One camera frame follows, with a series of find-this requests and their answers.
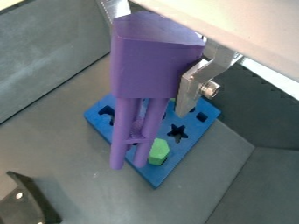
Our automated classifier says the black curved fixture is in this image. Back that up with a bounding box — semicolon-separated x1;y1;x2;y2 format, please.
0;171;61;224

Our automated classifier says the blue shape sorting board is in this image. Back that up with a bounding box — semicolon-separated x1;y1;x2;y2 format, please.
84;94;220;188

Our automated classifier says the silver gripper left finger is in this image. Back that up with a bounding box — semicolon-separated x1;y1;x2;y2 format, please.
96;0;131;25

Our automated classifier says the purple three prong object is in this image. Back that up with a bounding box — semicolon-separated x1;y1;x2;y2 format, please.
109;11;204;169

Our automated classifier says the short green hexagon peg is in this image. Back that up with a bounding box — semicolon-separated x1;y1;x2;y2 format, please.
148;138;171;165

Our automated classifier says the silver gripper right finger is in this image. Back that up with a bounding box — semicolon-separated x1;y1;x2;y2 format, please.
175;39;243;117

